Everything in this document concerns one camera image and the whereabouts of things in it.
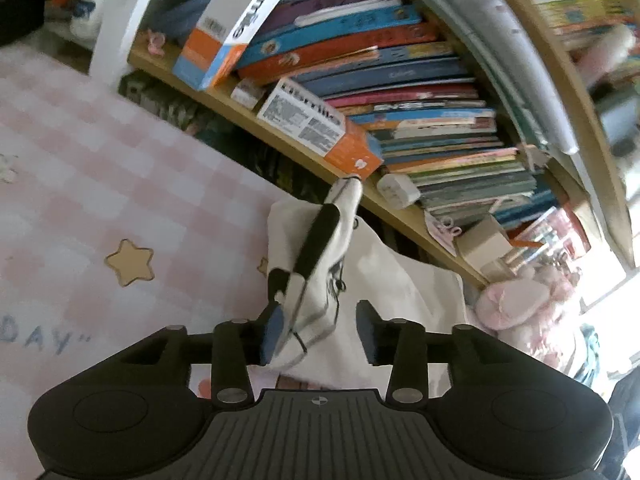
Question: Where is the white printed tote bag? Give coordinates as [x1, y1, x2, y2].
[267, 177, 468, 392]

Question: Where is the pink binder clip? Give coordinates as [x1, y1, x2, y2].
[424, 211, 462, 257]

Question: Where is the white pink plush bunny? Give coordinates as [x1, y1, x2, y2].
[472, 266, 588, 378]

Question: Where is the beige pen holder box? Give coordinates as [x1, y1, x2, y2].
[456, 214, 512, 272]

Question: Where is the white eraser block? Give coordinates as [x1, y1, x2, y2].
[376, 174, 421, 210]

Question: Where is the pink checkered desk mat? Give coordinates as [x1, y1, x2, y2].
[1, 44, 283, 479]

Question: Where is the red book stack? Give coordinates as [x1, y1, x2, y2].
[510, 207, 591, 261]

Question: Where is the white orange flat box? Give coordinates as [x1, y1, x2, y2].
[257, 78, 383, 180]

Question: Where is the white wooden bookshelf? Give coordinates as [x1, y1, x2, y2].
[89, 0, 639, 269]

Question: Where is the row of leaning books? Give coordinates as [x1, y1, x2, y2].
[146, 0, 560, 230]

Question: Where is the usmile white orange box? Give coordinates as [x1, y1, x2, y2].
[172, 0, 281, 91]

